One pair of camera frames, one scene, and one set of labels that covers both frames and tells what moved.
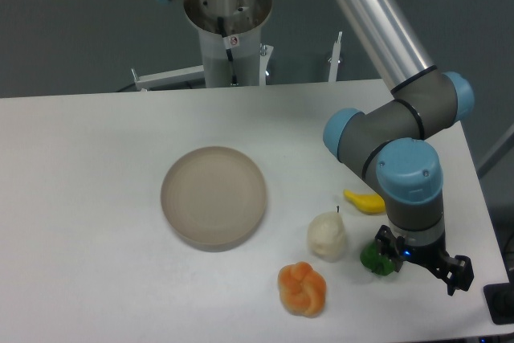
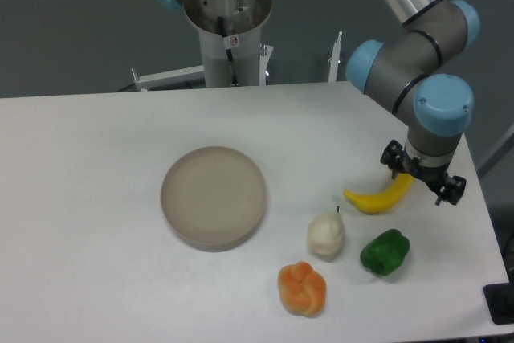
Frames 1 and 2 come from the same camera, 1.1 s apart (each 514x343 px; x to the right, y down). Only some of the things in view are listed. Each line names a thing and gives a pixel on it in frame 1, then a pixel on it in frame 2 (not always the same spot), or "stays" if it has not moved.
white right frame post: [335, 55] stays
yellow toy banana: [370, 203] stays
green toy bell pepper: [372, 259] stays
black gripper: [456, 275] to [393, 157]
